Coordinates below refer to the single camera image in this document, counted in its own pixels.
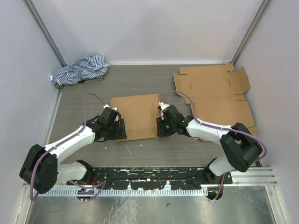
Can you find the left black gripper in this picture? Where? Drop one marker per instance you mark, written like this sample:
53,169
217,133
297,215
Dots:
121,134

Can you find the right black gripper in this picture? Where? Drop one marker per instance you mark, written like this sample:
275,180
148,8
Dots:
161,131

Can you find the brown cardboard box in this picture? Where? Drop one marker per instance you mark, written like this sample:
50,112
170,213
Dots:
139,114

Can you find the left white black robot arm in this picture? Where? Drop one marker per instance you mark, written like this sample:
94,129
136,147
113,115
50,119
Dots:
43,167

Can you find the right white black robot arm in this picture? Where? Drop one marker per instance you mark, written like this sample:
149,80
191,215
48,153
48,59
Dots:
240,148

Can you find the stacked brown cardboard blanks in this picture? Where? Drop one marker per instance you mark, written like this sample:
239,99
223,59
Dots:
216,94

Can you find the blue striped crumpled cloth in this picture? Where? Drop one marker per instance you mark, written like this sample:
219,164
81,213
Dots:
89,68

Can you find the slotted grey cable duct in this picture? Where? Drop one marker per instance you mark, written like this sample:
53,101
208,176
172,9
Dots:
78,192

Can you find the aluminium frame rail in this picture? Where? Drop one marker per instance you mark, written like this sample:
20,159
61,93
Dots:
254,176

